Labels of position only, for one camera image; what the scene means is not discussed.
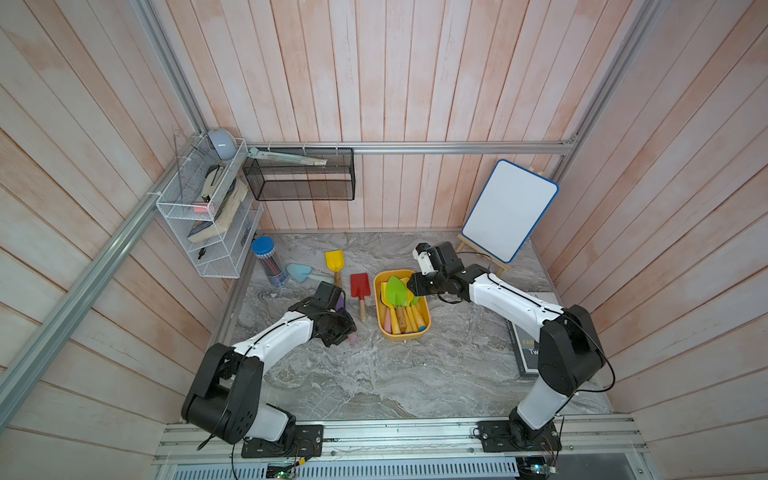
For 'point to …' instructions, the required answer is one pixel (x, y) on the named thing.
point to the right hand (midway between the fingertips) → (409, 282)
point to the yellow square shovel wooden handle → (335, 261)
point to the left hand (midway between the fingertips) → (354, 333)
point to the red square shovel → (360, 287)
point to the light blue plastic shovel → (302, 272)
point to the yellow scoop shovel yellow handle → (412, 318)
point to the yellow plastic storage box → (380, 277)
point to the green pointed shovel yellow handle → (415, 300)
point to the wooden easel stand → (501, 265)
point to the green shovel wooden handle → (397, 297)
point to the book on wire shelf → (235, 193)
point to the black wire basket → (283, 181)
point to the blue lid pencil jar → (270, 261)
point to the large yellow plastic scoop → (395, 322)
